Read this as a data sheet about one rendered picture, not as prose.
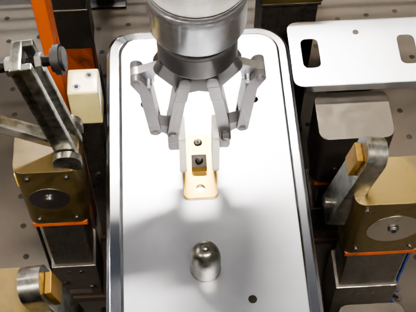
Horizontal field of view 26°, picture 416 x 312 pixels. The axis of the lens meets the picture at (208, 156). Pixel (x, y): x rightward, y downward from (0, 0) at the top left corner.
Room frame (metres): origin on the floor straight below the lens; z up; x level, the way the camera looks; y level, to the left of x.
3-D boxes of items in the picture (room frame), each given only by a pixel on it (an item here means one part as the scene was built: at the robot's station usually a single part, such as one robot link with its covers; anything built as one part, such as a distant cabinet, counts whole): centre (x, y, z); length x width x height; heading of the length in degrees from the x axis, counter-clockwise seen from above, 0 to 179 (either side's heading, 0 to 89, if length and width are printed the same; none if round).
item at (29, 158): (0.52, 0.19, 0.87); 0.10 x 0.07 x 0.35; 93
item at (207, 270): (0.40, 0.00, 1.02); 0.03 x 0.03 x 0.07
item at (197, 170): (0.53, 0.01, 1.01); 0.08 x 0.04 x 0.01; 3
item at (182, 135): (0.53, 0.03, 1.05); 0.03 x 0.01 x 0.07; 3
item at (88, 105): (0.60, 0.14, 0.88); 0.04 x 0.04 x 0.37; 3
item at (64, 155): (0.50, 0.15, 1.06); 0.03 x 0.01 x 0.03; 93
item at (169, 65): (0.53, 0.01, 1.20); 0.08 x 0.07 x 0.09; 93
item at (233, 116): (0.53, -0.03, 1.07); 0.03 x 0.01 x 0.05; 93
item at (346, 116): (0.61, -0.19, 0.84); 0.12 x 0.07 x 0.28; 93
